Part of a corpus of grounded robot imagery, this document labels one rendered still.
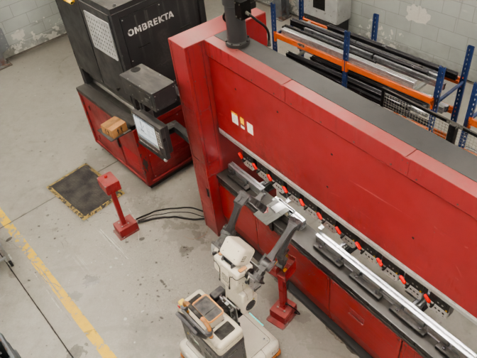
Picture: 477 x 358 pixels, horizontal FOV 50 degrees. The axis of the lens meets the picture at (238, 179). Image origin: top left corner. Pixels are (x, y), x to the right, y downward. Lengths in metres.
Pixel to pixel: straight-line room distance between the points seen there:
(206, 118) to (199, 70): 0.49
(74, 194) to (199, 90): 2.75
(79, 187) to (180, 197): 1.33
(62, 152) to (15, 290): 2.25
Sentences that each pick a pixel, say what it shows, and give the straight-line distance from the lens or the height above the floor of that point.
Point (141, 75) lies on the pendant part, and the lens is 4.67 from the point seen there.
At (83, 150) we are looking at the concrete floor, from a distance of 7.31.
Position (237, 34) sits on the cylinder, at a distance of 4.06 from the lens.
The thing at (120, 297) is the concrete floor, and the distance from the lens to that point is 5.42.
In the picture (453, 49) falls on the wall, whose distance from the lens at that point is 8.04.
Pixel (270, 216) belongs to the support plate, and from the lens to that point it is 4.44.
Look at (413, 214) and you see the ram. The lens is 3.29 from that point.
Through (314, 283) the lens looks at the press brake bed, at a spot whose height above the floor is 0.52.
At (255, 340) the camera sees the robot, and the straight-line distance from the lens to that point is 4.58.
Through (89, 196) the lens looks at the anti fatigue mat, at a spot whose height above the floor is 0.01.
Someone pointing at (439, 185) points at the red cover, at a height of 2.23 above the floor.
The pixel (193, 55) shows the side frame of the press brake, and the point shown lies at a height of 2.20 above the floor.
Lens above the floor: 4.26
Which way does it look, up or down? 43 degrees down
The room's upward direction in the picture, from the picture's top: 7 degrees counter-clockwise
